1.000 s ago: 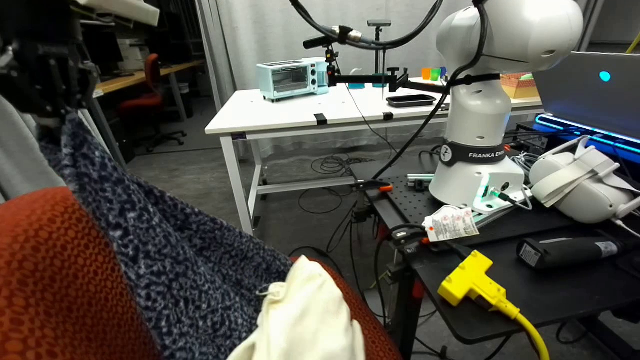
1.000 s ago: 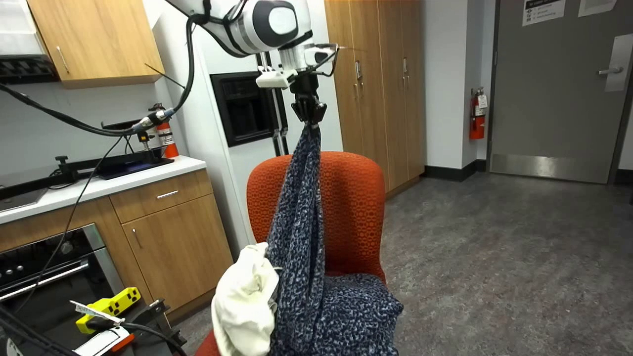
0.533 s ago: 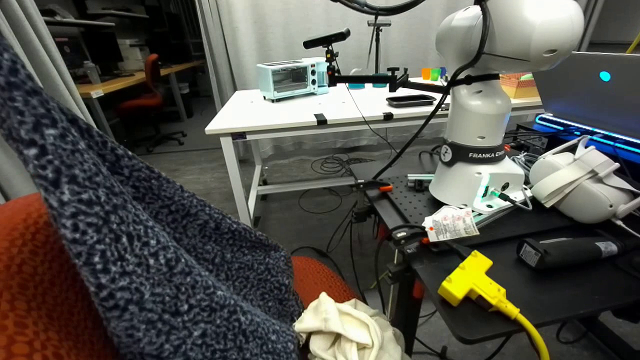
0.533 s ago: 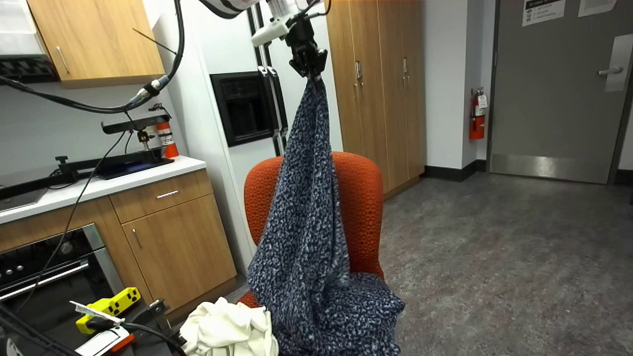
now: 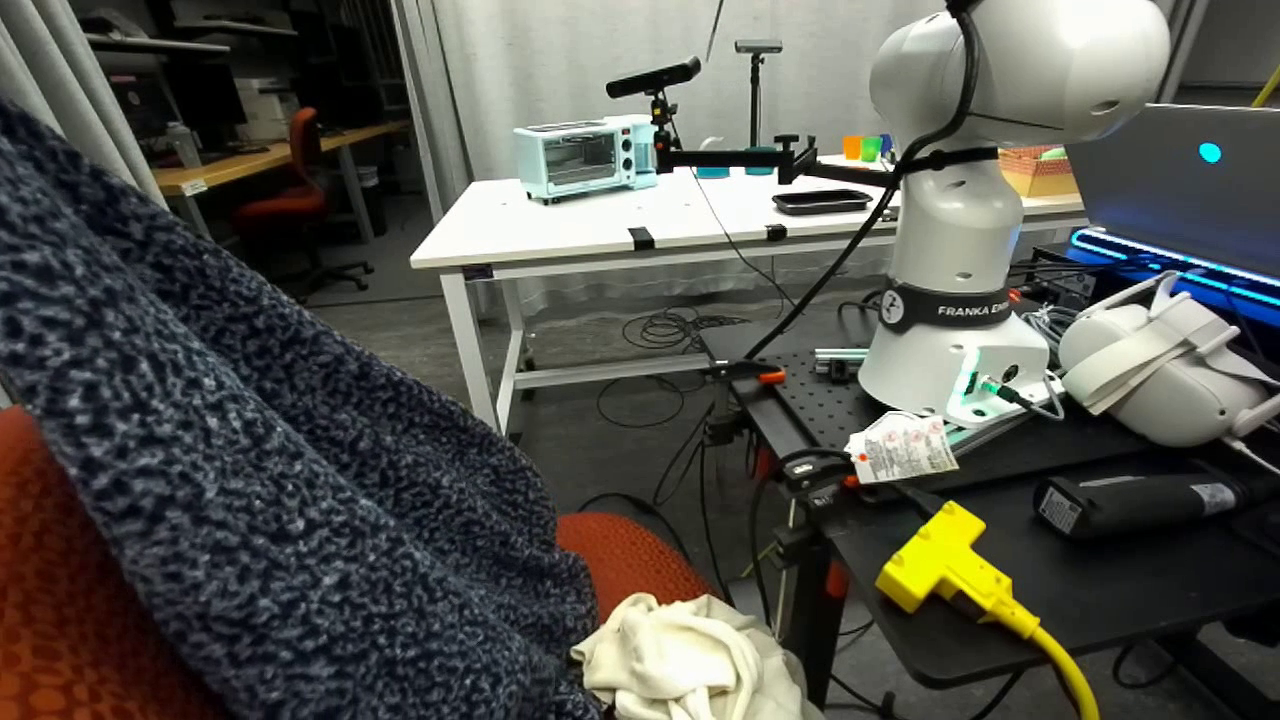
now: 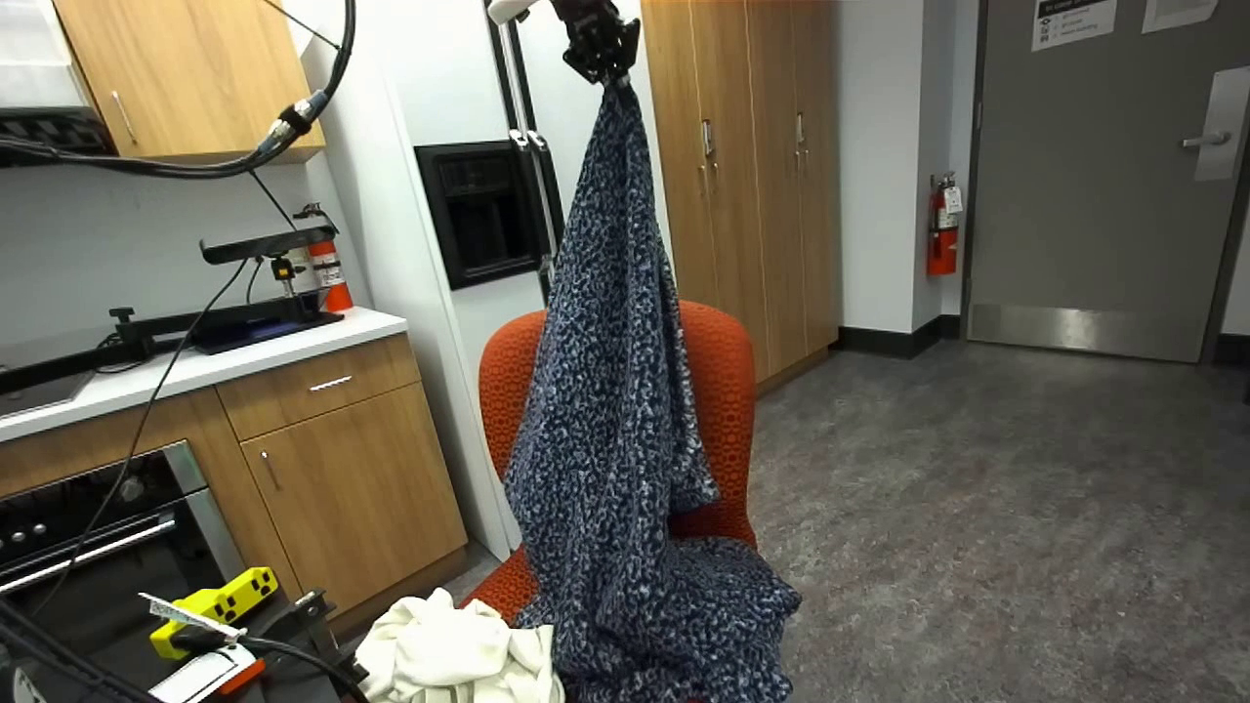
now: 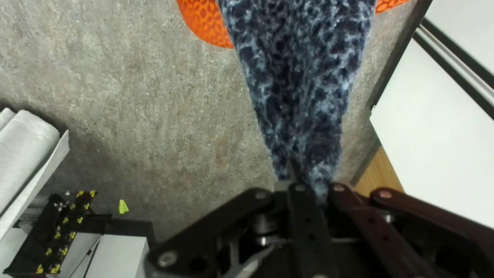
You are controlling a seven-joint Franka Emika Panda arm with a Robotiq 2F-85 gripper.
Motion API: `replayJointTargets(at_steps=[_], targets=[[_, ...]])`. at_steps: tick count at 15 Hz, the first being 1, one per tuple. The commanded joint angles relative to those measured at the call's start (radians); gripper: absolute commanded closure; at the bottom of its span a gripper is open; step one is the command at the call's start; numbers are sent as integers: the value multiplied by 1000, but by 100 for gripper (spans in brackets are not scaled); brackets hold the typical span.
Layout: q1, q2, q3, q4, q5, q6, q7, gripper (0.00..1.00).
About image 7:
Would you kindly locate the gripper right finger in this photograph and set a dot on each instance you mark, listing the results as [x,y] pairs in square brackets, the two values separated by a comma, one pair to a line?
[370,227]

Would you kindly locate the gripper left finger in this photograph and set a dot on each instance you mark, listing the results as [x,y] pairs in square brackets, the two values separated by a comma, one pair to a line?
[308,231]

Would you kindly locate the blue and black fuzzy cloth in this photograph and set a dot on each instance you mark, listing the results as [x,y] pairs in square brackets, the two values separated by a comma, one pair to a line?
[301,77]

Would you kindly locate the light wooden board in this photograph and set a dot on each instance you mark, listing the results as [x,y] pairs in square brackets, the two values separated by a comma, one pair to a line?
[376,175]

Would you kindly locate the small yellow-green scrap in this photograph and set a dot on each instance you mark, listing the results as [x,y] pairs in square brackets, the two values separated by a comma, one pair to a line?
[122,207]

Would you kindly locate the roll of white sheet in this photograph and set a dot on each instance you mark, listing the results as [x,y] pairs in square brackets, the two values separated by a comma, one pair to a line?
[19,154]

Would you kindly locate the white panel with dark frame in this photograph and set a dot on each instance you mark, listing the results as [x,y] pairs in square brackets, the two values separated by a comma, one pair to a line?
[436,127]

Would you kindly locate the white cabinet with black frame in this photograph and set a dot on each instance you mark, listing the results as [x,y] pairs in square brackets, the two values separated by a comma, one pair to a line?
[112,251]

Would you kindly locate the black bracket with yellow marks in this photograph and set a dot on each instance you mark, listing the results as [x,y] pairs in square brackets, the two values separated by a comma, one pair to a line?
[58,231]

